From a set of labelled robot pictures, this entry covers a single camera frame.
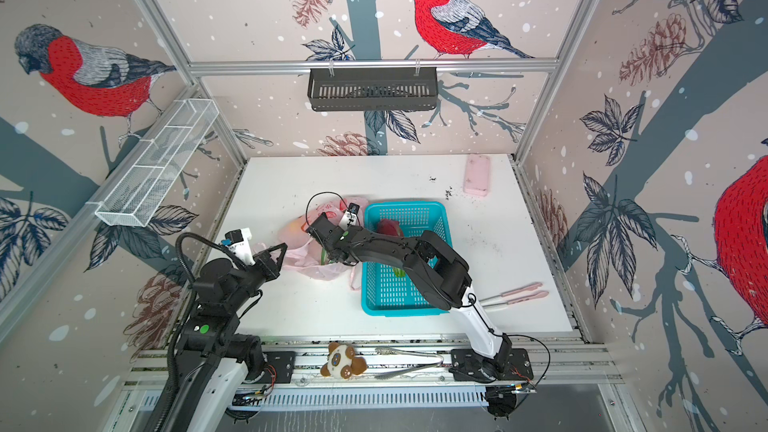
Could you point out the metal tongs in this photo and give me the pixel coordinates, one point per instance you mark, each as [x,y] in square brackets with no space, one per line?
[435,360]

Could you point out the red dragon fruit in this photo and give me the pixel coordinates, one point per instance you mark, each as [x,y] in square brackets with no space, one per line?
[389,227]

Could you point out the brown white plush toy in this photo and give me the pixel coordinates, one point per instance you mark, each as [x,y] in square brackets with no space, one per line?
[343,362]

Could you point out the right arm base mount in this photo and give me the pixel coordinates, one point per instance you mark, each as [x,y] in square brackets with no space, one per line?
[468,366]

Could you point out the horizontal aluminium frame bar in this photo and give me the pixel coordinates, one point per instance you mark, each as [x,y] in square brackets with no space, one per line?
[246,68]

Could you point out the pink plastic bag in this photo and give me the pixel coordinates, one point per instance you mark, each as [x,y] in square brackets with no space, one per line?
[309,259]

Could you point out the teal plastic basket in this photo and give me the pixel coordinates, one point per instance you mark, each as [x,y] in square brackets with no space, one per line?
[385,292]

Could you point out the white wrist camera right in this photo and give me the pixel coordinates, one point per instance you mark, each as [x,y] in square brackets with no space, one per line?
[351,216]

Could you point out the black hanging wire basket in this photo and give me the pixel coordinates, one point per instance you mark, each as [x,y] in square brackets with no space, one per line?
[373,89]

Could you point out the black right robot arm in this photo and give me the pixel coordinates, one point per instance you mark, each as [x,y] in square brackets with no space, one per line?
[439,273]

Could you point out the orange fruit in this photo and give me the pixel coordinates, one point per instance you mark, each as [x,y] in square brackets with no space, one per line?
[294,231]

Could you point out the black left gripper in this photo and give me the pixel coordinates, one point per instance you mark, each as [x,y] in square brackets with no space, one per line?
[269,266]

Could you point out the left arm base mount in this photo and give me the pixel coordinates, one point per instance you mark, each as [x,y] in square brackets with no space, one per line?
[270,368]

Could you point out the pink white tweezers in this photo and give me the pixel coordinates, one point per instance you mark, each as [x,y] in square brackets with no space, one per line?
[504,300]

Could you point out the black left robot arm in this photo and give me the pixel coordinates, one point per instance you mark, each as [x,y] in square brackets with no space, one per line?
[211,365]

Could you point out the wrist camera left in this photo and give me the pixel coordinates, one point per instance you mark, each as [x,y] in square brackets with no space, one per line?
[237,242]

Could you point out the white wire mesh shelf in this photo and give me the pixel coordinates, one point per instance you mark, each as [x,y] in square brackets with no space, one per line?
[141,190]

